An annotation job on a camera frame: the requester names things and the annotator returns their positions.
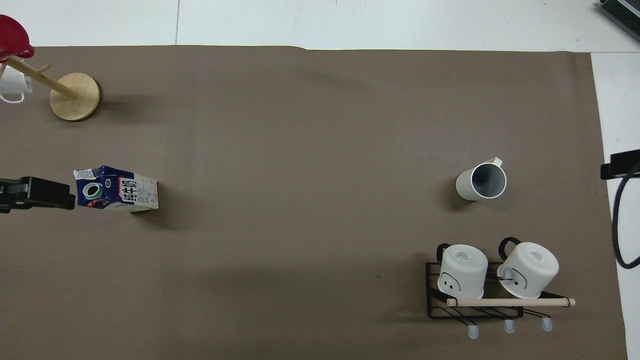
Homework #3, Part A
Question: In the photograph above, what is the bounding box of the dark ribbed device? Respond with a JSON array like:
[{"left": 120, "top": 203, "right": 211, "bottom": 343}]
[{"left": 597, "top": 0, "right": 640, "bottom": 37}]

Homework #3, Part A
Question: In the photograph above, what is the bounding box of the blue white milk carton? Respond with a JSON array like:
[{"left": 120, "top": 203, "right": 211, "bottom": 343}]
[{"left": 73, "top": 165, "right": 160, "bottom": 213}]

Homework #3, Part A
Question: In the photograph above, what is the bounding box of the white mug upright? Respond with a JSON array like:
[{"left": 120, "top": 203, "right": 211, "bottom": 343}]
[{"left": 455, "top": 157, "right": 508, "bottom": 202}]

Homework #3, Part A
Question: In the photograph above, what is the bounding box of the black wire rack wooden rod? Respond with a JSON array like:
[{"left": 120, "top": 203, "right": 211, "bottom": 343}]
[{"left": 425, "top": 260, "right": 577, "bottom": 340}]

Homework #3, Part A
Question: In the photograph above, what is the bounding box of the red cup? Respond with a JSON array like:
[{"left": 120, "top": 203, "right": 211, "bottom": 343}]
[{"left": 0, "top": 14, "right": 35, "bottom": 63}]

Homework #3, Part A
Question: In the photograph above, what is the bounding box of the black stand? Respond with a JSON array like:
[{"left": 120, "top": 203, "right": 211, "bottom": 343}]
[
  {"left": 0, "top": 176, "right": 76, "bottom": 214},
  {"left": 600, "top": 148, "right": 640, "bottom": 181}
]

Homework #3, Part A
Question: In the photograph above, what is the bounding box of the wooden mug tree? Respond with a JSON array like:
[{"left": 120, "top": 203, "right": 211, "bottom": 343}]
[{"left": 0, "top": 55, "right": 101, "bottom": 122}]

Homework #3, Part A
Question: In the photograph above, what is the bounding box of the black cable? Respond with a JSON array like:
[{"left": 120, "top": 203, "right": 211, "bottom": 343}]
[{"left": 611, "top": 164, "right": 640, "bottom": 270}]

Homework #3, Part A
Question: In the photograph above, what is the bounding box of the small white mug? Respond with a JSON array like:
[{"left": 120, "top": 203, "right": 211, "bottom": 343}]
[{"left": 0, "top": 65, "right": 34, "bottom": 104}]

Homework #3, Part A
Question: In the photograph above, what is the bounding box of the white mug black handle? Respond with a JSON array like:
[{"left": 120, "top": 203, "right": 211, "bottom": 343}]
[
  {"left": 496, "top": 236, "right": 560, "bottom": 300},
  {"left": 436, "top": 242, "right": 489, "bottom": 300}
]

